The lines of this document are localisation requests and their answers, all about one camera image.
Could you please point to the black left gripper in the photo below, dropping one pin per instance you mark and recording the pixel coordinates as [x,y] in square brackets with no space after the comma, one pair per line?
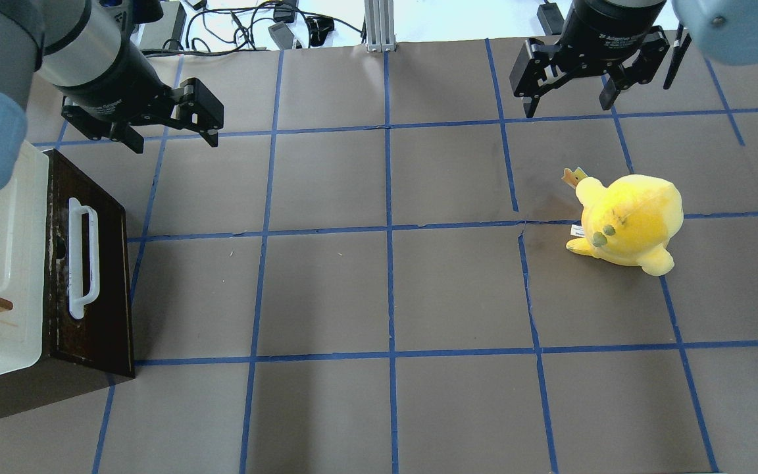
[114,84]

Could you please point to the grey power adapter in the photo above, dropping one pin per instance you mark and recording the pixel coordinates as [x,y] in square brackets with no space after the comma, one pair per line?
[283,37]

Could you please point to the yellow plush toy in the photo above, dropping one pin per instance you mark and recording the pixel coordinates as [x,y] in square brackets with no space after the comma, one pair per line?
[628,223]

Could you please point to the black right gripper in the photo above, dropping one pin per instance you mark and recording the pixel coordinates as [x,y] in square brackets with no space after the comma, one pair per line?
[606,27]

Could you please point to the white plastic bin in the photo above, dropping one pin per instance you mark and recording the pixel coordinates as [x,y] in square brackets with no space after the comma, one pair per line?
[22,257]

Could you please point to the grey power brick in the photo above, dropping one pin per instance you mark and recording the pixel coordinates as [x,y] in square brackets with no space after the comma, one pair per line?
[164,34]

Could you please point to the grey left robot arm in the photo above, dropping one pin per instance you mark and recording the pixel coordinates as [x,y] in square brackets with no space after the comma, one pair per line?
[84,50]

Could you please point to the black power brick right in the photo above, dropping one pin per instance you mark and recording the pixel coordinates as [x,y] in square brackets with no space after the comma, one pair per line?
[550,18]

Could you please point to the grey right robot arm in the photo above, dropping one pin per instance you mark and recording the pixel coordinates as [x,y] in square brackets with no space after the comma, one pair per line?
[724,31]

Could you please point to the white drawer handle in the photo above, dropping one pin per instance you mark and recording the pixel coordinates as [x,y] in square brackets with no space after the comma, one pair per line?
[83,257]

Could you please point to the aluminium frame post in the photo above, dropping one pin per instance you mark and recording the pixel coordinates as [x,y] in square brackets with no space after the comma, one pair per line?
[380,35]

